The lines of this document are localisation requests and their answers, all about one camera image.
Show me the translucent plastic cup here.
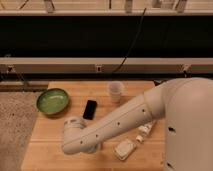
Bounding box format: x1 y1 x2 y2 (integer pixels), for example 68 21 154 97
107 81 124 103

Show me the clear plastic bottle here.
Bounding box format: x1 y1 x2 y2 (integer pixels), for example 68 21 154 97
136 121 155 143

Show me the grey metal rail beam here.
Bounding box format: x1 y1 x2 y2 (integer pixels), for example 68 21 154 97
0 57 213 74

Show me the black hanging cable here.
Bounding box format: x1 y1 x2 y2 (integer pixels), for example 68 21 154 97
111 7 148 74

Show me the green ceramic bowl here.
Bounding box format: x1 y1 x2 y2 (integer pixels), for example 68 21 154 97
36 88 70 115

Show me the black rectangular phone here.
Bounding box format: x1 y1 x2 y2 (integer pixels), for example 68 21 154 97
83 100 97 120

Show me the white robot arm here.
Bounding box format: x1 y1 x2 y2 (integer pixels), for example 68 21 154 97
61 78 213 171

